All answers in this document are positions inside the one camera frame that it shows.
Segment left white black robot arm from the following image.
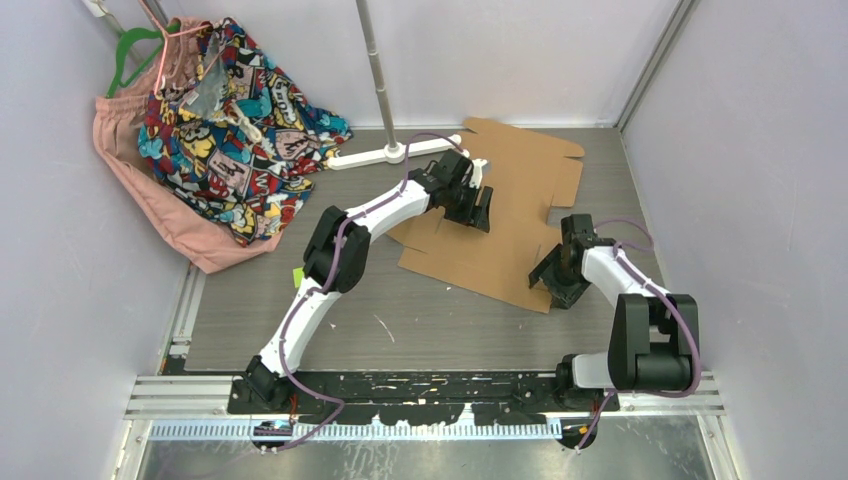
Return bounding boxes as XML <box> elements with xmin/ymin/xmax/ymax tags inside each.
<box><xmin>244</xmin><ymin>150</ymin><xmax>493</xmax><ymax>413</ymax></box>

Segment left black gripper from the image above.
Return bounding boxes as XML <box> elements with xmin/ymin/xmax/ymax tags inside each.
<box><xmin>444</xmin><ymin>180</ymin><xmax>492</xmax><ymax>232</ymax></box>

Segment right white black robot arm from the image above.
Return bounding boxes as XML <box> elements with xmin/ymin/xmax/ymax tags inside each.
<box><xmin>528</xmin><ymin>214</ymin><xmax>702</xmax><ymax>411</ymax></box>

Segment aluminium frame rail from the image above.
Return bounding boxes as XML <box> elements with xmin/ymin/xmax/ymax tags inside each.
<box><xmin>109</xmin><ymin>257</ymin><xmax>743</xmax><ymax>479</ymax></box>

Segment pink shorts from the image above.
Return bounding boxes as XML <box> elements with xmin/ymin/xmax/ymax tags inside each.
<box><xmin>91</xmin><ymin>17</ymin><xmax>283</xmax><ymax>276</ymax></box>

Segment green clothes hanger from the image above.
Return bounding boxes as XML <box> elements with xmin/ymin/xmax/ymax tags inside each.
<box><xmin>105</xmin><ymin>27</ymin><xmax>165</xmax><ymax>98</ymax></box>

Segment pink clothes hanger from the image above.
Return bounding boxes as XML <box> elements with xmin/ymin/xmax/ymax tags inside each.
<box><xmin>139</xmin><ymin>0</ymin><xmax>212</xmax><ymax>100</ymax></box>

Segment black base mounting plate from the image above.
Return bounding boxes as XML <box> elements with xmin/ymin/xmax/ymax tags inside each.
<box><xmin>227</xmin><ymin>369</ymin><xmax>619</xmax><ymax>448</ymax></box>

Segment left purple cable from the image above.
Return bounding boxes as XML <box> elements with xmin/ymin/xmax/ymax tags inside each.
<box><xmin>260</xmin><ymin>132</ymin><xmax>468</xmax><ymax>455</ymax></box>

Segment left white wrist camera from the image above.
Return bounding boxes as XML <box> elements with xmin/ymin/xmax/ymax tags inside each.
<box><xmin>463</xmin><ymin>158</ymin><xmax>490</xmax><ymax>189</ymax></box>

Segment small green block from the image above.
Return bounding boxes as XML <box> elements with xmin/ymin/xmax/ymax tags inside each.
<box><xmin>292</xmin><ymin>267</ymin><xmax>304</xmax><ymax>289</ymax></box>

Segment brown cardboard box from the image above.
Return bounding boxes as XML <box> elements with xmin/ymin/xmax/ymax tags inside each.
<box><xmin>389</xmin><ymin>117</ymin><xmax>585</xmax><ymax>313</ymax></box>

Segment white stand with pole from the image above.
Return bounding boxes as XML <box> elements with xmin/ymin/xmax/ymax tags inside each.
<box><xmin>327</xmin><ymin>0</ymin><xmax>461</xmax><ymax>170</ymax></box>

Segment colourful comic print shorts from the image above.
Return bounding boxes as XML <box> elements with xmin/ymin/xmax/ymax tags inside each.
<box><xmin>138</xmin><ymin>17</ymin><xmax>353</xmax><ymax>247</ymax></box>

